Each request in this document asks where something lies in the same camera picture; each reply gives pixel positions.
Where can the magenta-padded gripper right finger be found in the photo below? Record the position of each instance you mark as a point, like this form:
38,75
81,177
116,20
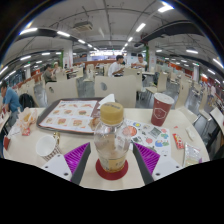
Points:
148,160

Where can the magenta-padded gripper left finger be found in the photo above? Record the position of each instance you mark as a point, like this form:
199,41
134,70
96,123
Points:
75,160

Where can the clear yellow-capped drink bottle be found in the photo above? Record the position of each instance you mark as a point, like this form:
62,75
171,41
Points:
111,140

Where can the flat round red coaster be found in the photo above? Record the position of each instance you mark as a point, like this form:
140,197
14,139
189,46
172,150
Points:
103,173

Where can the white paper cup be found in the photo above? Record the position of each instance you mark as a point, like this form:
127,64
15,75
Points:
45,146

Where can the red snack packet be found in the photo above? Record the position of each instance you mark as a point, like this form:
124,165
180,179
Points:
178,140

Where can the clear plastic bag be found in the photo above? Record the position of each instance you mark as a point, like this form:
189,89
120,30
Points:
191,155

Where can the brown tray with paper liner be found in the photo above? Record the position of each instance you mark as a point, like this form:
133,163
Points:
66,116

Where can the small white packet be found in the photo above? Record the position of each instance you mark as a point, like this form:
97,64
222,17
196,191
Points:
190,132

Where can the red paper cup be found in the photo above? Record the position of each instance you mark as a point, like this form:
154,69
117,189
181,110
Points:
161,110

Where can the small red sauce packet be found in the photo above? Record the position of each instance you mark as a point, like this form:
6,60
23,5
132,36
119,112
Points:
25,131

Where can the clear bag of fried food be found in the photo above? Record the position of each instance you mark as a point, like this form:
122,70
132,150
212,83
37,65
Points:
26,118

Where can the white napkin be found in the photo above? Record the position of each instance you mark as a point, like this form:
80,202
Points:
106,100

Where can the beige wooden chair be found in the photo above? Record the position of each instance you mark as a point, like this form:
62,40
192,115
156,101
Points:
116,90
61,91

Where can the dark red wallet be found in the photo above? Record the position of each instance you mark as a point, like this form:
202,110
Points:
6,142

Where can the black backpack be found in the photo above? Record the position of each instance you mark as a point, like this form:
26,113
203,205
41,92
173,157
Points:
26,100

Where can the beige neighbouring table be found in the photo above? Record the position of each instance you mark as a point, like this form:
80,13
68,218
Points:
2,117
218,116

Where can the person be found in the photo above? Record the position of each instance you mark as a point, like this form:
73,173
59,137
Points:
116,69
56,67
140,64
10,100
48,75

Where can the ceiling air conditioning unit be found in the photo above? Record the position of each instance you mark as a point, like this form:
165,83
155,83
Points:
82,25

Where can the ceiling light strips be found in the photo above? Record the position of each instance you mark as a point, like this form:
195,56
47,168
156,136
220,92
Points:
165,7

